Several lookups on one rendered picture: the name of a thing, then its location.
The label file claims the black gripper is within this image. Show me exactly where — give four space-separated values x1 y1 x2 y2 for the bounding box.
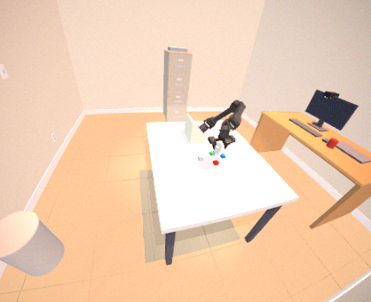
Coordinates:
208 135 236 150

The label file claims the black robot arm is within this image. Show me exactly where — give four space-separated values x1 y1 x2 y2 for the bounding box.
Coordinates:
198 99 246 146

